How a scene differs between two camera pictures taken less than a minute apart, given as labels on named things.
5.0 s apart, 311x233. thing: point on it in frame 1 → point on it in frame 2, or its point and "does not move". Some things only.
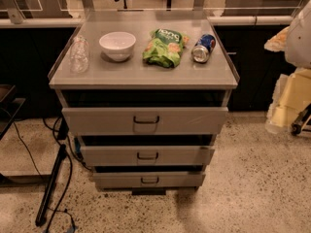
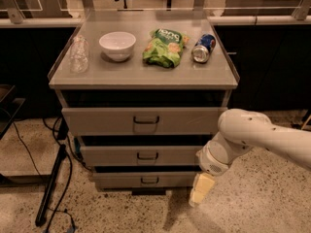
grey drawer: x=147 y=155 does not move
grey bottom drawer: x=144 y=180 does not move
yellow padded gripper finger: x=291 y=96 → x=214 y=159
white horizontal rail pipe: x=213 y=21 does not move
